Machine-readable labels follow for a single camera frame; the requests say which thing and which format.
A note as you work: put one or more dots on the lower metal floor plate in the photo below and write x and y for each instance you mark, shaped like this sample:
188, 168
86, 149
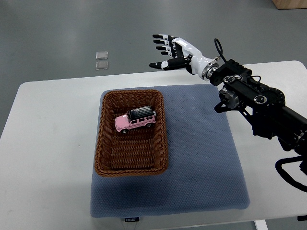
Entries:
102, 65

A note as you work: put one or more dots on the wooden box corner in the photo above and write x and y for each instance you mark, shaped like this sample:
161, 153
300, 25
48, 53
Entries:
290, 4

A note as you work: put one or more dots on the metal floor plate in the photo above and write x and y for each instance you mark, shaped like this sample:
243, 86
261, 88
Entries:
101, 55
102, 65

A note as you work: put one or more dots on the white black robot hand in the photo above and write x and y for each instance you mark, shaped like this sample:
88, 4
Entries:
193, 60

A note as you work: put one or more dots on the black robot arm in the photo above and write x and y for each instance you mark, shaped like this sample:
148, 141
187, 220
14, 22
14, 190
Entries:
262, 106

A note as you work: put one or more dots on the brown wicker basket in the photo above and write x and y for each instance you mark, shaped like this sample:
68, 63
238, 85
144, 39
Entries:
140, 152

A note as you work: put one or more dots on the upper metal floor plate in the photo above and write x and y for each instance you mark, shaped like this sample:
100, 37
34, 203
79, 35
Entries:
101, 55

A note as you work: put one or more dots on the blue grey cushion mat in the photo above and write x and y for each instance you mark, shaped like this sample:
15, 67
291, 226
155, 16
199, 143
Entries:
204, 171

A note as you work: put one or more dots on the pink toy car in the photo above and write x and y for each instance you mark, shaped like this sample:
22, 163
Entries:
135, 118

